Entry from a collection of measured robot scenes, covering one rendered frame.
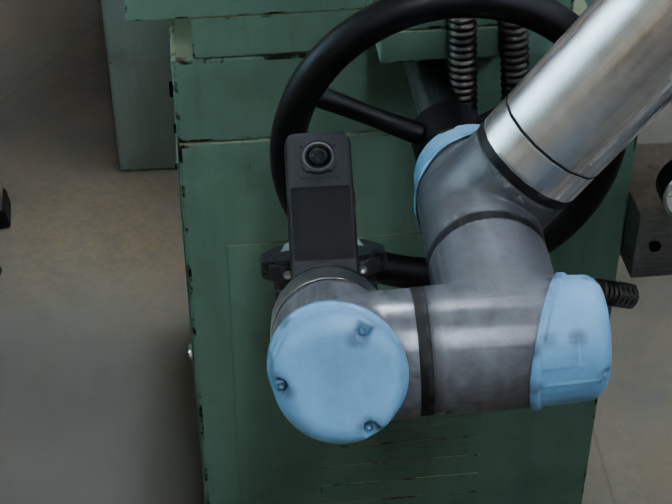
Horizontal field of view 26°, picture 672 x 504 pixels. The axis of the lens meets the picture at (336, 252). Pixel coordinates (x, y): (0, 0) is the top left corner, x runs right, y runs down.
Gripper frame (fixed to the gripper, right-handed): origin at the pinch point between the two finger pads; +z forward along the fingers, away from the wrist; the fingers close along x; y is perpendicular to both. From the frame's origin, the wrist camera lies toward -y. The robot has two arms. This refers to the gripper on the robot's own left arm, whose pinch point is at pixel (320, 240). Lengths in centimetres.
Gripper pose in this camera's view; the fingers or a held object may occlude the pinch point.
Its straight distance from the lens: 112.9
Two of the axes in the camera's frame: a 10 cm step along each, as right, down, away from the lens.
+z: -0.3, -1.7, 9.9
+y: 0.7, 9.8, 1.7
